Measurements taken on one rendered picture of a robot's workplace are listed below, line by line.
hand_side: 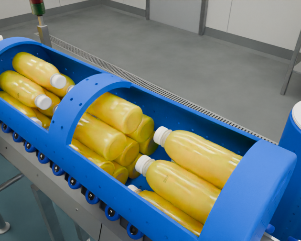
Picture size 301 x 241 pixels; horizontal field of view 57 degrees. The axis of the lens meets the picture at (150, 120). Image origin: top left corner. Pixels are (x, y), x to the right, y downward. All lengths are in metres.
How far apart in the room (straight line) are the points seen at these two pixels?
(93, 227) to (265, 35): 3.68
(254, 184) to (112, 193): 0.27
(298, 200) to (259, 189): 0.63
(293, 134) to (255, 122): 1.79
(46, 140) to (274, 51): 3.71
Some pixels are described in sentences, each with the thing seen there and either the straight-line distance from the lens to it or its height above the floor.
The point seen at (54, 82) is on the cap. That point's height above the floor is 1.17.
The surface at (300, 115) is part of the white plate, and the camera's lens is 1.00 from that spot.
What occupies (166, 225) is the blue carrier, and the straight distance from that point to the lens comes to 0.50.
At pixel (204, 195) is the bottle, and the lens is 0.51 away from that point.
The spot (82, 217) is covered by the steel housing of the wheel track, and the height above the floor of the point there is 0.87.
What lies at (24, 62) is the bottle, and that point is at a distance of 0.94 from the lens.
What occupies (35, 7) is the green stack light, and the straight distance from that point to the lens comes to 1.52.
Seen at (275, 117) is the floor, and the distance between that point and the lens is 2.88.
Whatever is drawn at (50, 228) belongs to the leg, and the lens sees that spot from 1.49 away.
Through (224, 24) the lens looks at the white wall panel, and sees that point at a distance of 4.42.
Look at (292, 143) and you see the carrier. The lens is 0.99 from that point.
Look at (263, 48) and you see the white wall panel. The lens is 4.19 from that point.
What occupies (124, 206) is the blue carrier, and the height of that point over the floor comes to 1.10.
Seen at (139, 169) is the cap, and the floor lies 1.13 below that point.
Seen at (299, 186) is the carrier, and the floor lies 0.84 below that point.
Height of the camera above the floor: 1.55
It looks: 37 degrees down
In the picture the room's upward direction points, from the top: straight up
